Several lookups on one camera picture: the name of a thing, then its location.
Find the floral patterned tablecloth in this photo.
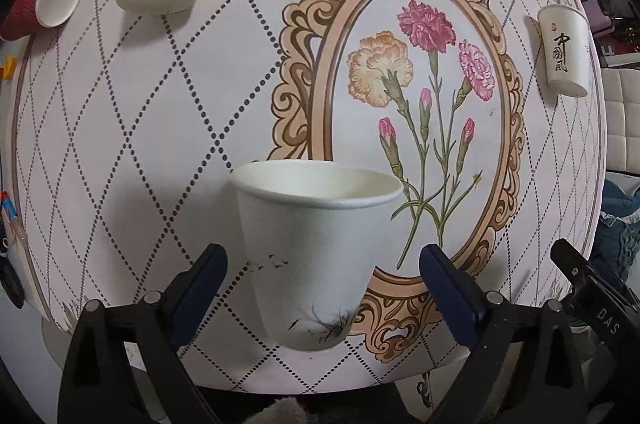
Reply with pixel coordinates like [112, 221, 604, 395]
[10, 0, 605, 394]

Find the white padded chair right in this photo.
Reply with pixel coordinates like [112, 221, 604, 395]
[602, 69, 640, 175]

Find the white paper cup grass print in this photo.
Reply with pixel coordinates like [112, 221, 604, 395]
[231, 160, 402, 352]

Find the far white calligraphy cup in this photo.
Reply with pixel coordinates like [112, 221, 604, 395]
[537, 4, 591, 98]

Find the blue denim cloth pile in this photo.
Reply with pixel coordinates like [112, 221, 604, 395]
[593, 177, 639, 282]

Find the red ribbed paper cup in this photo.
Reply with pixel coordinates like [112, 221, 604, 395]
[1, 0, 80, 42]

